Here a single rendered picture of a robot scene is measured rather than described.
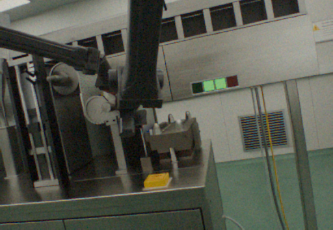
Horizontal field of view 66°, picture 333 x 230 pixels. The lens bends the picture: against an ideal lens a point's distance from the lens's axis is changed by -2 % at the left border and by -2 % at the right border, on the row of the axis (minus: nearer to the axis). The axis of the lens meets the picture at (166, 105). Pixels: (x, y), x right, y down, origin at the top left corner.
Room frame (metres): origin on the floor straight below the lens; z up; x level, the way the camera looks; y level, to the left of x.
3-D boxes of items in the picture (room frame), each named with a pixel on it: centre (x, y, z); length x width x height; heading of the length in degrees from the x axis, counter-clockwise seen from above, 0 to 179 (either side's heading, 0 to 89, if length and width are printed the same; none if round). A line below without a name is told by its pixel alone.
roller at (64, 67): (1.29, 0.40, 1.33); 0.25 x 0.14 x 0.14; 168
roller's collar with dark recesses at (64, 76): (1.14, 0.43, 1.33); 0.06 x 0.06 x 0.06; 78
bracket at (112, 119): (1.07, 0.23, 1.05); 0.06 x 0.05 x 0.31; 168
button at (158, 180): (0.84, 0.08, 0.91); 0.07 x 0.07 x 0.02; 78
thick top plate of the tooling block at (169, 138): (1.23, -0.03, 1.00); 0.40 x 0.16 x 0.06; 168
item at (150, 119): (1.21, 0.10, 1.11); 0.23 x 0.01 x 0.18; 168
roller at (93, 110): (1.25, 0.28, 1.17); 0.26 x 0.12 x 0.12; 168
